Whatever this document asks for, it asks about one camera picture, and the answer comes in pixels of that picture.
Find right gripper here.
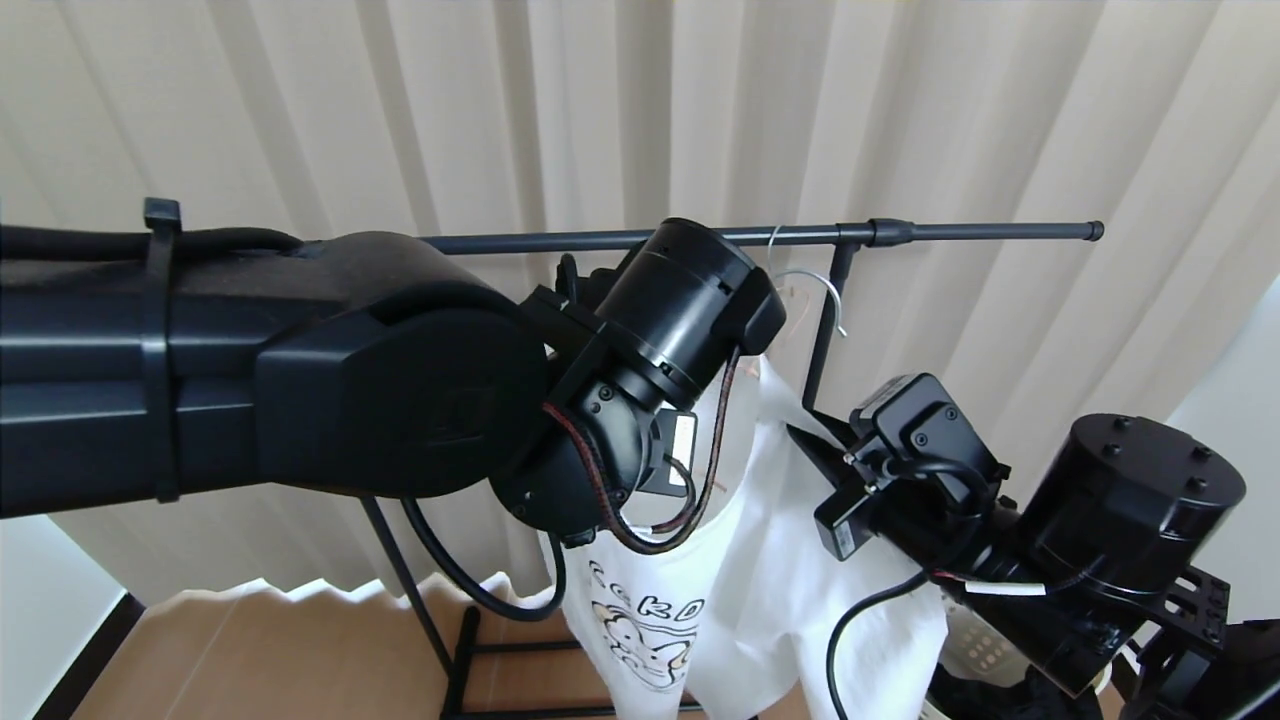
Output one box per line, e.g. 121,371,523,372
785,423,1131,698

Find white printed t-shirt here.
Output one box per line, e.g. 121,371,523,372
540,350,951,720

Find black garment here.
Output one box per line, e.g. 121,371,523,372
930,665,1111,720

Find black clothes rack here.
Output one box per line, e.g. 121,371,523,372
360,218,1106,720

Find pink clothes hanger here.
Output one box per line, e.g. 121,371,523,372
768,268,849,339
766,225,801,301

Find white laundry basket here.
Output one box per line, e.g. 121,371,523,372
925,600,1141,720

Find beige curtain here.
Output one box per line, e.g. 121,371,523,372
0,0,1280,606

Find black cable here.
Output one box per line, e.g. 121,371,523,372
400,495,568,623
826,570,936,720

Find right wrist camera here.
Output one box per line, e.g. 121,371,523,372
845,373,1011,506

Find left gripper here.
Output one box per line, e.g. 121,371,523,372
490,375,698,533

